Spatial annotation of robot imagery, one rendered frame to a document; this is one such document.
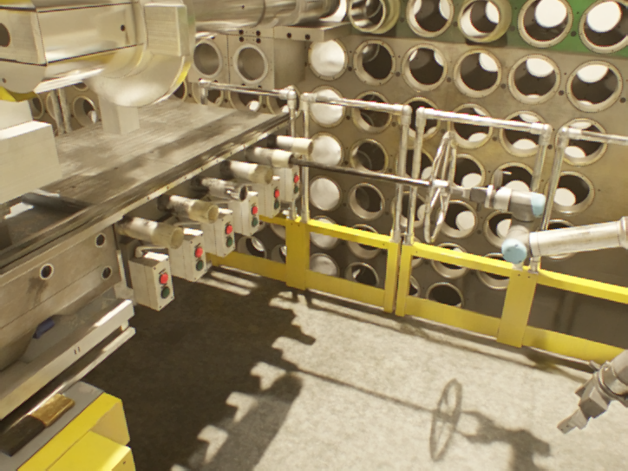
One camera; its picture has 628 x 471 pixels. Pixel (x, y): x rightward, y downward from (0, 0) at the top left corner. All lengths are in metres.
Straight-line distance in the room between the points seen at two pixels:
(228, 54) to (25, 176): 1.93
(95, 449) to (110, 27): 0.90
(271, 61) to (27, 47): 1.99
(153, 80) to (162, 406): 1.36
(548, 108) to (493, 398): 1.49
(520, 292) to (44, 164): 1.88
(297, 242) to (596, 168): 1.59
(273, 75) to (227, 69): 0.29
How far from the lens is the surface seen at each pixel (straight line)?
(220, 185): 1.79
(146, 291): 1.66
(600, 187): 3.11
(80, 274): 1.58
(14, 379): 1.47
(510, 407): 2.32
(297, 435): 2.09
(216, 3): 1.53
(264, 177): 1.88
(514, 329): 2.56
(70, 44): 1.13
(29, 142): 1.33
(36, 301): 1.51
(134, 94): 1.34
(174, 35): 1.18
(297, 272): 2.77
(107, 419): 1.45
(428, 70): 3.67
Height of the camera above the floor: 1.57
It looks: 27 degrees down
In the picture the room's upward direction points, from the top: 2 degrees clockwise
